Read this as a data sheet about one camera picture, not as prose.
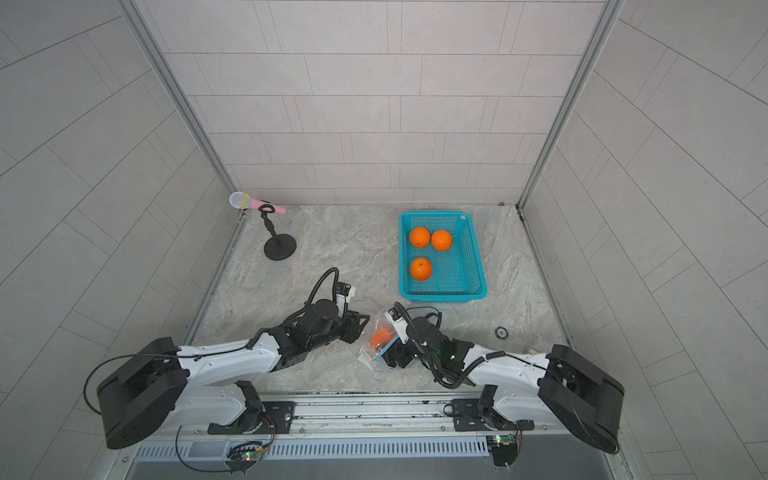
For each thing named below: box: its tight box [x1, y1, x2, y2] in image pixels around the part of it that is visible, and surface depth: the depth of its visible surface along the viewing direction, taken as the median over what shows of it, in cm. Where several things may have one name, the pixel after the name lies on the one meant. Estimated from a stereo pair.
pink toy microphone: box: [228, 191, 287, 215], surface depth 84 cm
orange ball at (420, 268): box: [410, 257, 432, 281], surface depth 95 cm
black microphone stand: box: [258, 204, 297, 261], surface depth 104 cm
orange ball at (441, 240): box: [431, 229, 453, 252], surface depth 102 cm
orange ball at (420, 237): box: [409, 226, 431, 249], surface depth 103 cm
